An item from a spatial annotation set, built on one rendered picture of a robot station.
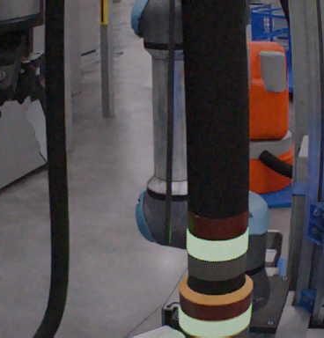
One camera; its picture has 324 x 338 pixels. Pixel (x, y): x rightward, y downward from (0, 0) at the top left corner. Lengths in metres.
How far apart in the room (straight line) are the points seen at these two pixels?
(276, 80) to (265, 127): 0.34
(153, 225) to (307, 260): 0.37
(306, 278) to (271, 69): 2.95
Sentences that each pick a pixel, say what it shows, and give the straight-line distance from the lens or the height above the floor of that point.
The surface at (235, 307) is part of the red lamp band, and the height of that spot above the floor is 1.57.
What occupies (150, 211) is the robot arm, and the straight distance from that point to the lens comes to 1.35.
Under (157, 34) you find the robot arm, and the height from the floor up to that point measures 1.58.
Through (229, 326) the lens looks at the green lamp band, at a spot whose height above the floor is 1.56.
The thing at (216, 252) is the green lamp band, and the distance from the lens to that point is 0.36.
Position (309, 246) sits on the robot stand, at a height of 1.11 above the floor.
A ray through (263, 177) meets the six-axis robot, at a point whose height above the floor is 0.16.
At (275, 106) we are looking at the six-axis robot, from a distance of 4.44.
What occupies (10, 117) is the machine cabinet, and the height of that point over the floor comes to 0.54.
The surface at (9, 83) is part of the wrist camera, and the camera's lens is 0.81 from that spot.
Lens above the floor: 1.77
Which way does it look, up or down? 20 degrees down
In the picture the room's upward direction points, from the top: 2 degrees counter-clockwise
